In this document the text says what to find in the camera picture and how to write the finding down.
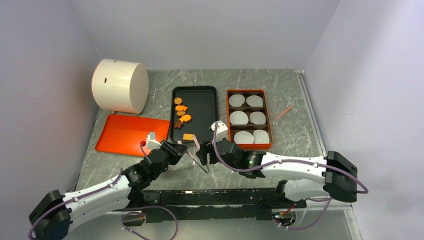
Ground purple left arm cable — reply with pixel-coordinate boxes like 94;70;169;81
28;144;180;240

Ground black baking tray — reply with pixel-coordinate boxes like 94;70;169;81
168;85;219;143

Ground white paper cup front-left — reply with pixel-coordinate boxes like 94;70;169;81
233;130;254;144

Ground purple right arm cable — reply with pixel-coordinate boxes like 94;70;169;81
211;122;369;232

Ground orange fish cookie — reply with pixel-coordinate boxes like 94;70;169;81
178;114;192;123
175;105;188;112

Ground white paper cup back-right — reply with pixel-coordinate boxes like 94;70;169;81
246;95;264;108

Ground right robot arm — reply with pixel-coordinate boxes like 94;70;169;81
196;139;367;208

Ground orange small flower cookie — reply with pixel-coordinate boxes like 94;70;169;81
176;111;186;117

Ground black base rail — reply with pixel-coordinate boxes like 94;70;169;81
128;188;307;221

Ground orange box lid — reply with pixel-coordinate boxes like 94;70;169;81
95;114;170;157

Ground brown star cookie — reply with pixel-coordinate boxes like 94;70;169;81
173;120;184;129

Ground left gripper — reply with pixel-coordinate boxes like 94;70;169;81
150;139;190;180

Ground orange cookie box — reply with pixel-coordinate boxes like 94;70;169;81
226;89;273;150

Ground pink handled metal tongs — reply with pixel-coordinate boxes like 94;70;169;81
186;134;210;174

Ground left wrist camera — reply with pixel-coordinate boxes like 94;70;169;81
145;131;162;150

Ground white paper cup middle-right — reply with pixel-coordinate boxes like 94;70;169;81
249;111;267;125

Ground white paper cup back-left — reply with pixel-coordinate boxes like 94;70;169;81
228;94;246;108

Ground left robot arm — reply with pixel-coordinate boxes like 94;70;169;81
28;140;189;240

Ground white cylindrical drum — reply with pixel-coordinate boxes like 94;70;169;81
91;58;149;115

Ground pink stick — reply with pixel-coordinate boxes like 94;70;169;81
274;105;293;121

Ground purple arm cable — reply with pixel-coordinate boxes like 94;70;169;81
28;144;180;240
211;122;369;232

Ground square cracker cookie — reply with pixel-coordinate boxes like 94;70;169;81
182;133;194;141

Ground white paper cup middle-left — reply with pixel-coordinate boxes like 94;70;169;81
229;110;249;125

